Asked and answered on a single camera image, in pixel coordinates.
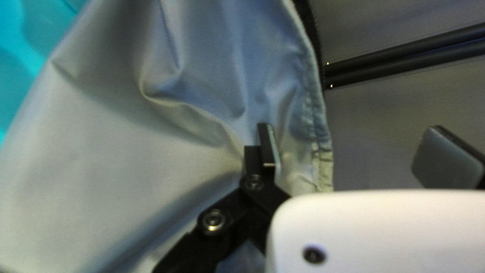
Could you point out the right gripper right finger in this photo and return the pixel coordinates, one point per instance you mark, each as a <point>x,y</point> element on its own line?
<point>447,163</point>

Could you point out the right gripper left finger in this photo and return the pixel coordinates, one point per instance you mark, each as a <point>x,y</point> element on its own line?
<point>254,197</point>

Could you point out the black backpack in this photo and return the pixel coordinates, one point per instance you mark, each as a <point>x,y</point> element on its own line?
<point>132,151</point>

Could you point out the translucent teal lunch box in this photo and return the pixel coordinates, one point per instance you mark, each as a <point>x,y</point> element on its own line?
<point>22,57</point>

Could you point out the black frame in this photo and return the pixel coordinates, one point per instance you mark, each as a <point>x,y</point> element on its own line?
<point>398,57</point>

